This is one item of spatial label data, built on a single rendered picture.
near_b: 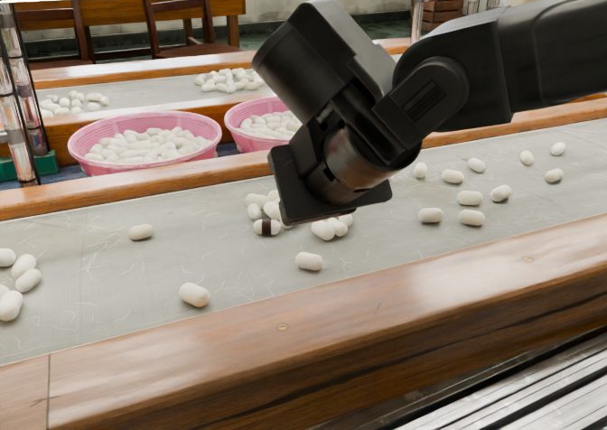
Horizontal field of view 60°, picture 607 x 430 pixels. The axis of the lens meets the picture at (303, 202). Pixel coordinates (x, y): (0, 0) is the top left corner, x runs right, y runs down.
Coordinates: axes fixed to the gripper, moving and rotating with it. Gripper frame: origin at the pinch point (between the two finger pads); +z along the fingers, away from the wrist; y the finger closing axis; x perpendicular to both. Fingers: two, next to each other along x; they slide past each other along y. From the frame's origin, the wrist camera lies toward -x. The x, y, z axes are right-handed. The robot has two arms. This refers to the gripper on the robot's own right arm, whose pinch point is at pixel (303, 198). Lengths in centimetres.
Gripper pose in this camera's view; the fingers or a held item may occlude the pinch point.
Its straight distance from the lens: 53.8
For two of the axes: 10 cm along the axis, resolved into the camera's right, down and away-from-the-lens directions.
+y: -9.2, 1.8, -3.4
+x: 2.4, 9.6, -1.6
